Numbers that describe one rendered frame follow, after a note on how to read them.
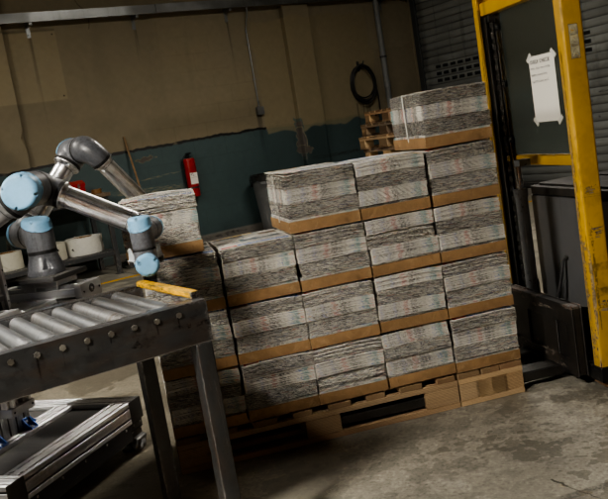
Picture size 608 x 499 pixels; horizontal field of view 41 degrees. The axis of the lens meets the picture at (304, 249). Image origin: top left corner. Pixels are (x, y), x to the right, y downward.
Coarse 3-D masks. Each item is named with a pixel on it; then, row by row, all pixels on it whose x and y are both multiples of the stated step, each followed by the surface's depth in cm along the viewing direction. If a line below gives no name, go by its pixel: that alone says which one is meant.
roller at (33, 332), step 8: (16, 320) 245; (24, 320) 242; (16, 328) 240; (24, 328) 234; (32, 328) 229; (40, 328) 226; (24, 336) 233; (32, 336) 224; (40, 336) 218; (48, 336) 214
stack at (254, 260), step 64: (192, 256) 304; (256, 256) 310; (320, 256) 316; (384, 256) 321; (256, 320) 312; (320, 320) 318; (384, 320) 324; (192, 384) 310; (256, 384) 315; (320, 384) 321; (448, 384) 332; (192, 448) 312
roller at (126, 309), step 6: (96, 300) 259; (102, 300) 255; (108, 300) 252; (114, 300) 251; (102, 306) 252; (108, 306) 248; (114, 306) 244; (120, 306) 241; (126, 306) 238; (132, 306) 236; (120, 312) 239; (126, 312) 235; (132, 312) 231; (138, 312) 228
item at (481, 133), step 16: (480, 128) 324; (400, 144) 347; (416, 144) 329; (432, 144) 320; (448, 144) 321; (464, 192) 325; (480, 192) 326; (496, 192) 328; (448, 256) 326; (464, 256) 328; (480, 304) 332; (496, 304) 333; (512, 304) 335; (512, 352) 337; (464, 368) 333
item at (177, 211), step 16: (192, 192) 303; (144, 208) 299; (160, 208) 300; (176, 208) 301; (192, 208) 303; (176, 224) 302; (192, 224) 304; (128, 240) 300; (160, 240) 302; (176, 240) 303; (192, 240) 304
